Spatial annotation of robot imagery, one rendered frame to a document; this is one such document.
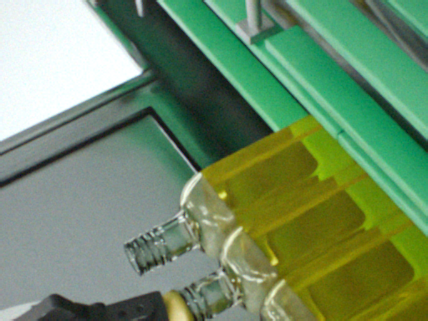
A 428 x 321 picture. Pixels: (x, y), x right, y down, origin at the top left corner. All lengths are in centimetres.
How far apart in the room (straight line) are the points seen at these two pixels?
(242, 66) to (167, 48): 23
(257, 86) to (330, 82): 15
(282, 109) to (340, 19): 19
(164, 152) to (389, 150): 32
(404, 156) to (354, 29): 10
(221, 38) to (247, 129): 13
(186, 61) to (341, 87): 38
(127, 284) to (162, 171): 13
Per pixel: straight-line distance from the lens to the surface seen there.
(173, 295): 80
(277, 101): 97
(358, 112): 83
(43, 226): 104
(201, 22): 105
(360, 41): 78
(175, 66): 120
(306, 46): 88
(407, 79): 75
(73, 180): 106
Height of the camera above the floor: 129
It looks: 16 degrees down
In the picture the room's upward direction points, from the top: 118 degrees counter-clockwise
